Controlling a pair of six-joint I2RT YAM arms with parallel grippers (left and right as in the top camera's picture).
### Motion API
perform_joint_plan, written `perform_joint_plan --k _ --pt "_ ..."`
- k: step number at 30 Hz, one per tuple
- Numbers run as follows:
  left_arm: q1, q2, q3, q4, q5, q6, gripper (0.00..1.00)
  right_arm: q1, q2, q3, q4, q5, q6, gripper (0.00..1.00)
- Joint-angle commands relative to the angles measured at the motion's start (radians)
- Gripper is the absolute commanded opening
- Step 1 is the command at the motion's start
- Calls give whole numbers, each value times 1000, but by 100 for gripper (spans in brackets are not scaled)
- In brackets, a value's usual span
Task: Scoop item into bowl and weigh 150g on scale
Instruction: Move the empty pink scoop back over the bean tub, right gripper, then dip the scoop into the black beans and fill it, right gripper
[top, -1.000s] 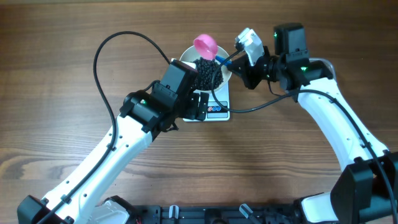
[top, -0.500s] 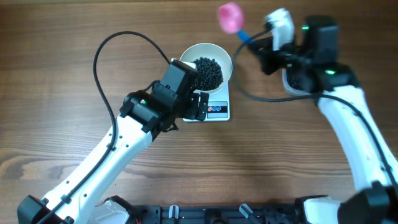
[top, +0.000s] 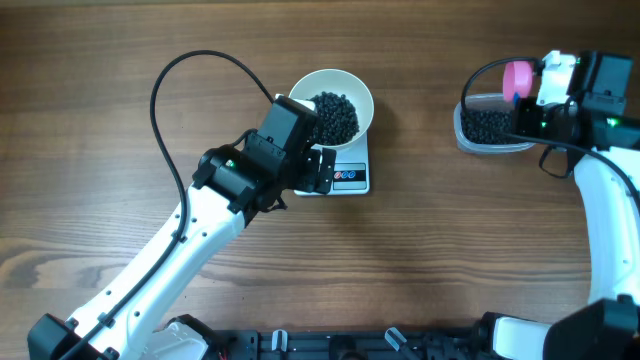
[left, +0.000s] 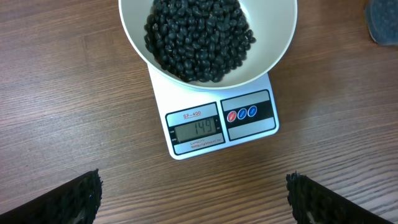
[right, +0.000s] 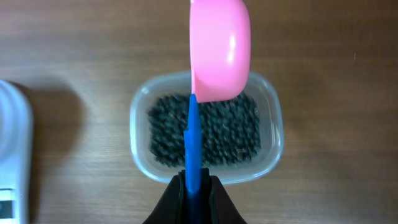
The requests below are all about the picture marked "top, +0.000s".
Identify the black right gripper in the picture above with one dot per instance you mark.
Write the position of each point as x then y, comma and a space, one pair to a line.
526, 116

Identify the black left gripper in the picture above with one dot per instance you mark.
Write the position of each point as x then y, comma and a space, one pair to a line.
318, 170

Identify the pink scoop with blue handle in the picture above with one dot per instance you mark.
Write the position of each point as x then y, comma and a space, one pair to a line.
517, 81

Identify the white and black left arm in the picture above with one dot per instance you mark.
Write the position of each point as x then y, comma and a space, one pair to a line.
231, 185

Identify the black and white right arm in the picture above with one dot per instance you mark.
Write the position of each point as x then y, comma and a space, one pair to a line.
577, 103

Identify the white digital kitchen scale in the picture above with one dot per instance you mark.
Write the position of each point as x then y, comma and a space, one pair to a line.
351, 171

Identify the white bowl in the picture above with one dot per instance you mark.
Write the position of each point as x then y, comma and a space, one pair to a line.
338, 82

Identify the clear plastic container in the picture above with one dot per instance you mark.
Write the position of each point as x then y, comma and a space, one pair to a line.
480, 102

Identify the black beans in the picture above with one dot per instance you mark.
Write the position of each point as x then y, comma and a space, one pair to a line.
339, 123

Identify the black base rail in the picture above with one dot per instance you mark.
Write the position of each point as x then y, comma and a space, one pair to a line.
390, 344

